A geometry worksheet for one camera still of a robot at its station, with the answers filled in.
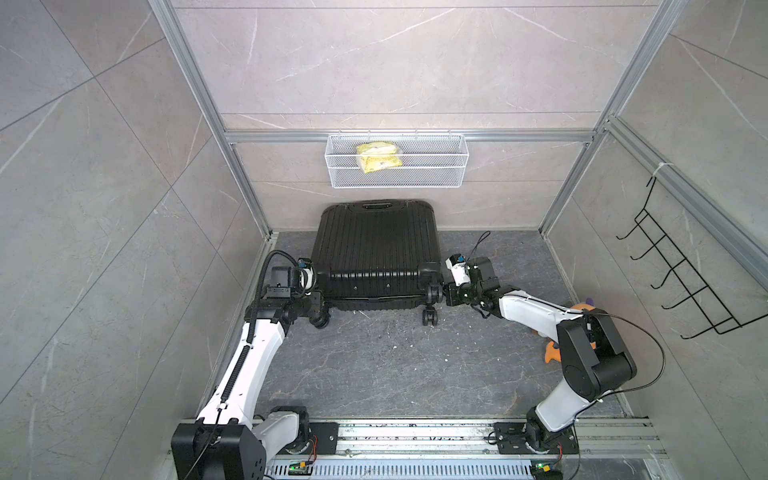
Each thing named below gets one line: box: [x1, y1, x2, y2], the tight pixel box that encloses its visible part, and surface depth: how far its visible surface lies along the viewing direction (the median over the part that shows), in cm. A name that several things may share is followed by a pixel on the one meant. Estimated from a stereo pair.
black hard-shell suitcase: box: [310, 199, 443, 330], surface depth 86 cm
